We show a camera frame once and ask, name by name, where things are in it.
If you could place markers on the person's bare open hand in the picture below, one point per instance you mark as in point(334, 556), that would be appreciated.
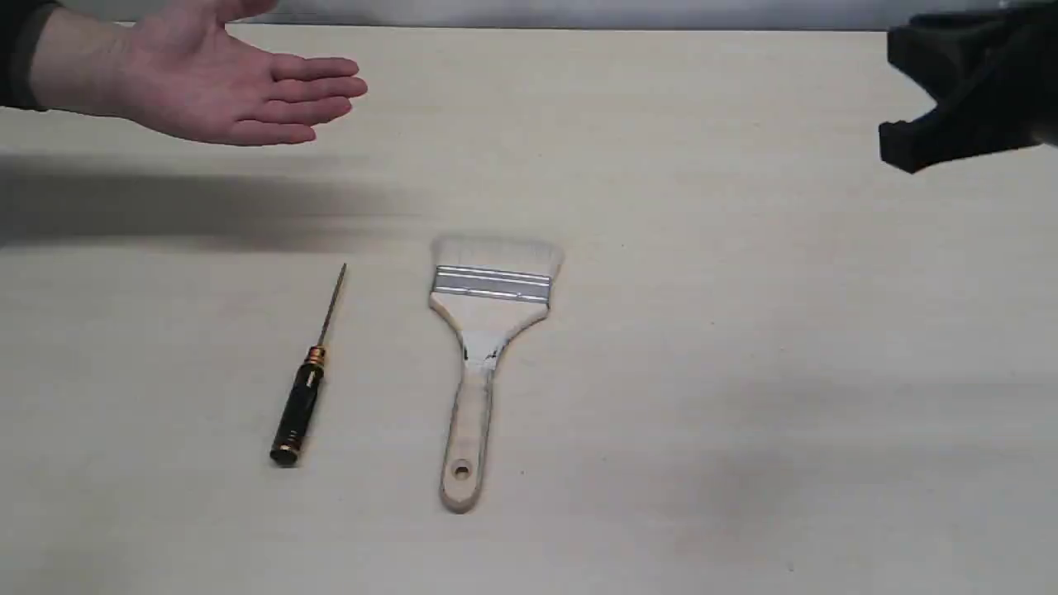
point(180, 72)

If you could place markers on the forearm with dark sleeve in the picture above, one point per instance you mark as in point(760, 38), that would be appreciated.
point(57, 60)

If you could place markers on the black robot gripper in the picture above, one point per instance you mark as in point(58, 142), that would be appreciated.
point(1017, 99)

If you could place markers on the black handled precision screwdriver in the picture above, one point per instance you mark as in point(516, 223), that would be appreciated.
point(296, 420)

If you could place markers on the wooden handled paint brush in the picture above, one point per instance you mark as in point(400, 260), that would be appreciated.
point(488, 290)

